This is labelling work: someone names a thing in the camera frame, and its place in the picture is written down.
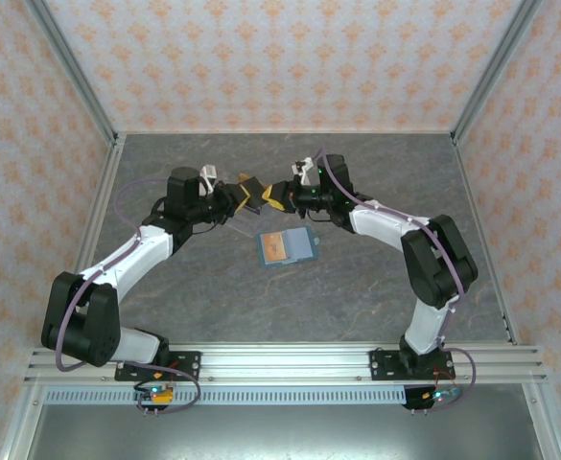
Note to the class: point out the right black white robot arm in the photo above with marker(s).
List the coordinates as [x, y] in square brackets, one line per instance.
[438, 259]

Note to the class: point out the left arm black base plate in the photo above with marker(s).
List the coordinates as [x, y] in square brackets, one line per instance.
[189, 364]

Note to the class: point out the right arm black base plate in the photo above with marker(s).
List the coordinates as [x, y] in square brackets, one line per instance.
[381, 364]

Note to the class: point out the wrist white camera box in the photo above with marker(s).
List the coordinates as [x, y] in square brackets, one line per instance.
[208, 178]
[303, 170]

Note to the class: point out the aluminium frame leg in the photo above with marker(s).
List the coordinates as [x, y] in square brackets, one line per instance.
[18, 426]
[546, 426]

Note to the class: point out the teal leather card holder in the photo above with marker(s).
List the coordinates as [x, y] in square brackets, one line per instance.
[304, 244]

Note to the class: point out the aluminium frame post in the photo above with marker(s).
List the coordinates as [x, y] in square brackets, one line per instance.
[69, 67]
[496, 67]

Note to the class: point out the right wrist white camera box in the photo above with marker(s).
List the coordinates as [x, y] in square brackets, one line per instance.
[303, 170]

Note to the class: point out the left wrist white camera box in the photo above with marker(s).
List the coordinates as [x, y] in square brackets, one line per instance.
[208, 178]

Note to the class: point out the aluminium table side rail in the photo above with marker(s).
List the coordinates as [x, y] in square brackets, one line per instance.
[109, 177]
[467, 191]

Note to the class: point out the aluminium mounting rail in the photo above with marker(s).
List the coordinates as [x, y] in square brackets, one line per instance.
[285, 364]

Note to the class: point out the card with orange sun print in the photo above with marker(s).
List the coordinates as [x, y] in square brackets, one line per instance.
[276, 248]

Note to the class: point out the grey metal panel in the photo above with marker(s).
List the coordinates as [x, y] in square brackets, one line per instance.
[285, 431]

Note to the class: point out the card with magnetic stripe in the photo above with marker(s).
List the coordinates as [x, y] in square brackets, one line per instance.
[257, 194]

